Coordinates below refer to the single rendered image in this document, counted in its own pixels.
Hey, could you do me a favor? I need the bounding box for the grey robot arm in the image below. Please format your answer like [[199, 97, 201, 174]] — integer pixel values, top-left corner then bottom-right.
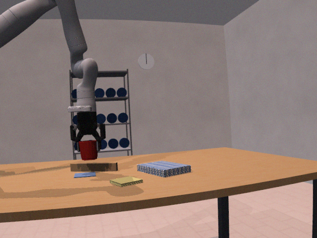
[[0, 0, 98, 113]]

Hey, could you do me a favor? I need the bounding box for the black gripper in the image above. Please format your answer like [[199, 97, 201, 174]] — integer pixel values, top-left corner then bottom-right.
[[70, 112, 106, 152]]

